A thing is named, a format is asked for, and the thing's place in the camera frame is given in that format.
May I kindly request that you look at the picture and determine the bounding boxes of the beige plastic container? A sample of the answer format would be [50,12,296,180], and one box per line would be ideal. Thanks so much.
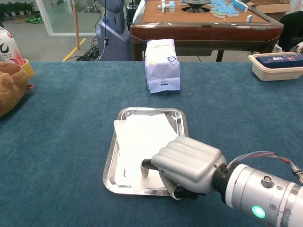
[248,53,303,82]

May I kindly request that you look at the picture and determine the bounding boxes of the green floor object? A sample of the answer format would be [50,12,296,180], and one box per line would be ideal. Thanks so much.
[25,14,44,24]

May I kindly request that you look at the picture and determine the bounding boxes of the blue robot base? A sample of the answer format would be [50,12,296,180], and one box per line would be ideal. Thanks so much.
[96,0,131,61]

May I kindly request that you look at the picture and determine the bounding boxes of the silver metal tray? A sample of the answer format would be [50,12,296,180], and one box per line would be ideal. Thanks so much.
[102,106,190,197]

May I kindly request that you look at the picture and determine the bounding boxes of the heaped mahjong tile pile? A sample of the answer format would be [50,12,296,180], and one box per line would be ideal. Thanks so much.
[210,0,240,19]

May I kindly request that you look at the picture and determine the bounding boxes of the white framed glass partition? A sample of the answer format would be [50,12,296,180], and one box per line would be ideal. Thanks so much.
[35,0,101,37]

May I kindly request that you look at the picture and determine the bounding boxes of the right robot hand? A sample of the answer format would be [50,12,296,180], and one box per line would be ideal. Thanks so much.
[141,135,227,201]

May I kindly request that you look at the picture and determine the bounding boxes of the long mahjong tile row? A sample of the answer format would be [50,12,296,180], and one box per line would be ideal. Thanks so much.
[231,0,249,13]

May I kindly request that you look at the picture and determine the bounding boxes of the orange wooden pole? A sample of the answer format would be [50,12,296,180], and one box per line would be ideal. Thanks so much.
[72,0,80,50]

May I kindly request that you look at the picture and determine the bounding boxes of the white red drink bottle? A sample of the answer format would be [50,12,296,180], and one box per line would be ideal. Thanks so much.
[0,26,27,67]

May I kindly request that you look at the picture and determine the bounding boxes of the black mahjong table dome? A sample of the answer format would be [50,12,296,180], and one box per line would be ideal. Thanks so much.
[181,0,212,12]

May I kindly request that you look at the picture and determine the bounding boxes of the black floor cable bundle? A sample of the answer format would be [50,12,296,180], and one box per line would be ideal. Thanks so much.
[75,36,103,62]

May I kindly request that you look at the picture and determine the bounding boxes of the small mahjong tile cluster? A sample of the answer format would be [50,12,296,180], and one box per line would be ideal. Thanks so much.
[157,0,177,14]

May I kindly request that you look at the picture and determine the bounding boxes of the brown plush toy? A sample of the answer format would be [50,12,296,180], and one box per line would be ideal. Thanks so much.
[0,61,35,118]

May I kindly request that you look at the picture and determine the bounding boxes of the blue table cloth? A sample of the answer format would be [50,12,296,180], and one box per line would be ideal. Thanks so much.
[0,61,303,227]

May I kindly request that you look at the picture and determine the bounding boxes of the white paper sheet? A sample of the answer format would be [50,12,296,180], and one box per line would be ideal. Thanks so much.
[113,113,178,193]

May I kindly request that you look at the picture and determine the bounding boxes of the black clothing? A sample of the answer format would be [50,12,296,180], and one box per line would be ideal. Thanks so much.
[278,10,303,52]

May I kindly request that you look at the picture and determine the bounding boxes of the white paper bag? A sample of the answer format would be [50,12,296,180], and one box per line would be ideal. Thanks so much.
[144,38,181,94]

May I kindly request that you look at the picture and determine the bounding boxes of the cardboard box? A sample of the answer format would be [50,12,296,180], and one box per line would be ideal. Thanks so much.
[246,0,292,22]

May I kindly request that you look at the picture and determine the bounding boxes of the brown mahjong table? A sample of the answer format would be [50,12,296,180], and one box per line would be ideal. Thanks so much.
[130,0,285,62]

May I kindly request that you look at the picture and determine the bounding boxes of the dark blue box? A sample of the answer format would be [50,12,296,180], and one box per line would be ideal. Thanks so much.
[257,53,303,69]

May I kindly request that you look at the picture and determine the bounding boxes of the green potted plants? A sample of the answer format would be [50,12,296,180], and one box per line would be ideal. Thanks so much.
[0,1,36,17]

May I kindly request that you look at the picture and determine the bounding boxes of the yellow cup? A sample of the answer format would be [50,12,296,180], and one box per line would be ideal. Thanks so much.
[20,59,35,79]

